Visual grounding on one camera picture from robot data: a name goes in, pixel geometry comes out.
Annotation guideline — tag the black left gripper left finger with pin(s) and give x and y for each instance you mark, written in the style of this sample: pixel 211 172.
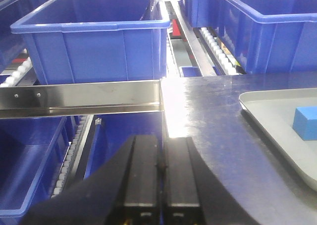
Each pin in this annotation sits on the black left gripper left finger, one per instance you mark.
pixel 124 190

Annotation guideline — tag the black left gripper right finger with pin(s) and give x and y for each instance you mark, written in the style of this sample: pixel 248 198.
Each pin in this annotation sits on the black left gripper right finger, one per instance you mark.
pixel 192 193

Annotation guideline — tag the blue cube block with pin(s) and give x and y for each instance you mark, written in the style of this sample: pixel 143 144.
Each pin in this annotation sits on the blue cube block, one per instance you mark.
pixel 305 122

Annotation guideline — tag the blue bin lower shelf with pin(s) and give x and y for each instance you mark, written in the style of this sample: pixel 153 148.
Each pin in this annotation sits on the blue bin lower shelf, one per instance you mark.
pixel 31 154

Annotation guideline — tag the lower white roller track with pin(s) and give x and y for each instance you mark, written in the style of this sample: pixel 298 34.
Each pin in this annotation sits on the lower white roller track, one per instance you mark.
pixel 73 156

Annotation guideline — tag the white roller track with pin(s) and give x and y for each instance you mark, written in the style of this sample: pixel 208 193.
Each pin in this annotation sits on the white roller track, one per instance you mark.
pixel 73 156
pixel 223 62

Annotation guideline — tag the grey metal tray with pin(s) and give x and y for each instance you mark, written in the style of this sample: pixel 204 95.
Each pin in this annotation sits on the grey metal tray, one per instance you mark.
pixel 273 111

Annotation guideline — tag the blue bin front left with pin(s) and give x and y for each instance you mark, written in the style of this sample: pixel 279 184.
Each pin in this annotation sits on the blue bin front left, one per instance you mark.
pixel 81 41

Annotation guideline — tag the blue bin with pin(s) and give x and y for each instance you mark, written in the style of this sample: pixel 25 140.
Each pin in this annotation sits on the blue bin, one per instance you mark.
pixel 81 41
pixel 264 36

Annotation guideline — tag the blue bin front right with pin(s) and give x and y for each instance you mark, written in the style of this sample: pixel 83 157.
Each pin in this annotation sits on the blue bin front right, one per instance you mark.
pixel 264 36

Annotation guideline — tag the steel shelf front rail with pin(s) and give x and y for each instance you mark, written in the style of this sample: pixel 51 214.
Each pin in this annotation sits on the steel shelf front rail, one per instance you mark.
pixel 81 99

